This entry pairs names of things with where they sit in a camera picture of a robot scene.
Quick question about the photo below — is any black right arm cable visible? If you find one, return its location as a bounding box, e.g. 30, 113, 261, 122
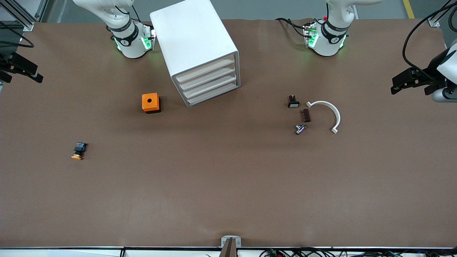
0, 21, 35, 49

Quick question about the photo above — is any aluminium frame profile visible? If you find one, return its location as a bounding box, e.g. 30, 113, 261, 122
427, 0, 457, 28
0, 0, 49, 32

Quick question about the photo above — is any grey metal bracket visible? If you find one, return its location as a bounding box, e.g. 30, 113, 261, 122
221, 236, 241, 248

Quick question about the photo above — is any brown upright pole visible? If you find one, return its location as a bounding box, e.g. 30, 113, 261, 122
219, 238, 238, 257

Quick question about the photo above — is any black cable bundle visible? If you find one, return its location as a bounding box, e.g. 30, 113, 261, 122
259, 247, 457, 257

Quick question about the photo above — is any black base cable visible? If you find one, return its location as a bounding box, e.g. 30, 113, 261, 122
275, 17, 307, 38

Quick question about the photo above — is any orange mushroom push button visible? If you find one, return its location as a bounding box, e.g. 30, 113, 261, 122
71, 142, 88, 161

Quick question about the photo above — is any white table edge rail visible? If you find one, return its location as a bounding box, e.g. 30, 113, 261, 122
0, 246, 457, 257

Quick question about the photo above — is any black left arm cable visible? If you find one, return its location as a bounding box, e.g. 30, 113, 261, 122
402, 0, 457, 77

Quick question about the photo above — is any white curved plastic bracket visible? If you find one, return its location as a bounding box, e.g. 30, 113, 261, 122
306, 101, 341, 135

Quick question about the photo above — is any orange button enclosure box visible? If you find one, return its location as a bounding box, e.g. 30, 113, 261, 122
142, 93, 161, 114

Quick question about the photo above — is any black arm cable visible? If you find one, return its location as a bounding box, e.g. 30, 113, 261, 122
402, 0, 457, 77
0, 21, 35, 49

